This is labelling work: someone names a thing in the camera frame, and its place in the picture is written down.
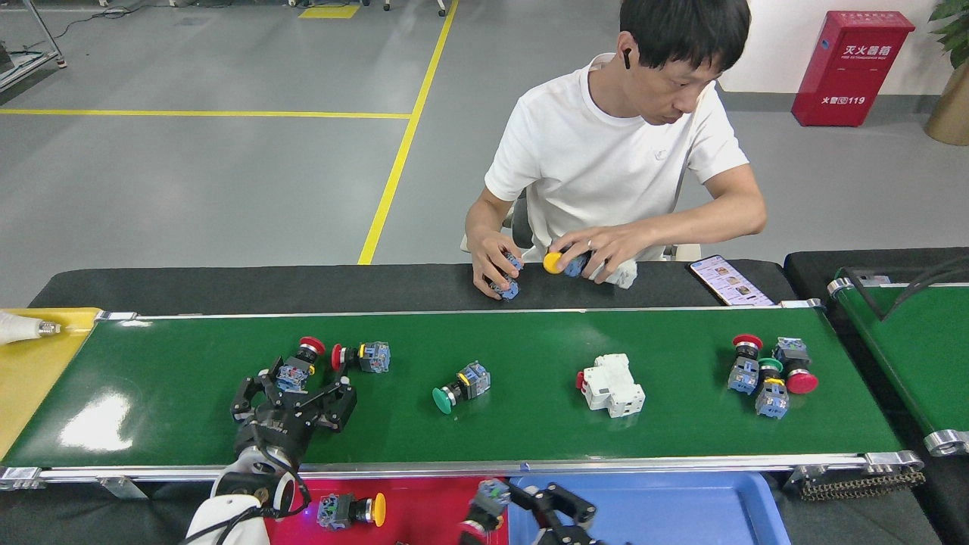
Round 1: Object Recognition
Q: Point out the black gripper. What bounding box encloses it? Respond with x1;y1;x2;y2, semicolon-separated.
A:
506;483;606;545
231;369;359;472

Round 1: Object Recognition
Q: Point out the metal cart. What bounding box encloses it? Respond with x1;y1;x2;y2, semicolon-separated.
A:
0;0;67;92

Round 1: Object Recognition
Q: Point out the green conveyor belt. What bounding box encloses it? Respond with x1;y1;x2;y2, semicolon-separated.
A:
827;266;969;457
0;305;926;489

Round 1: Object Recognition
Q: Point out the blue plastic bin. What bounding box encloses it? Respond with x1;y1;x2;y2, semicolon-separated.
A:
507;472;792;545

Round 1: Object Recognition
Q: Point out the smartphone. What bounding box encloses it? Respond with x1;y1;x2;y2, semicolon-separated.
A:
687;254;777;307

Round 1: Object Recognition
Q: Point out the conveyor drive chain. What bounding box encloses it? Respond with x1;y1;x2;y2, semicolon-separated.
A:
787;468;926;502

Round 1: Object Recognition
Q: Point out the grey office chair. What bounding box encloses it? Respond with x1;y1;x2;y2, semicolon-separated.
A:
460;193;701;263

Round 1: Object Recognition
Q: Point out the white light bulb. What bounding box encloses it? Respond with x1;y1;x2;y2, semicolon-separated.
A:
0;310;61;345

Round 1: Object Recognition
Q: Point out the person's left hand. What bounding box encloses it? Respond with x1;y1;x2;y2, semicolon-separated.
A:
551;221;653;285

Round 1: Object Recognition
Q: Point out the person's right hand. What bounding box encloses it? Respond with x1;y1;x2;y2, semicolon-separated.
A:
467;231;525;301

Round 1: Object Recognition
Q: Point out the red fire extinguisher box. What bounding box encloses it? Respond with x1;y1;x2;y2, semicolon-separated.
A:
791;10;915;127

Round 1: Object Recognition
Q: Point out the black cable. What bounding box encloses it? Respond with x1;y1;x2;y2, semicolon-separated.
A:
840;257;969;320

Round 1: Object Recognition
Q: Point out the potted plant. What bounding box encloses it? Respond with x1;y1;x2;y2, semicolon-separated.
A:
925;0;969;146

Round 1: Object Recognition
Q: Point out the red plastic bin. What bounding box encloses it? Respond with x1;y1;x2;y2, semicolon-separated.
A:
261;475;509;545

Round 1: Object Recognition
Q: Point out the person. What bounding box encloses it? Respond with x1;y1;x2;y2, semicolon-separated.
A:
463;0;768;304

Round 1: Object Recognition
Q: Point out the yellow tray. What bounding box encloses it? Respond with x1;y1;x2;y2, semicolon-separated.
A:
0;307;103;459

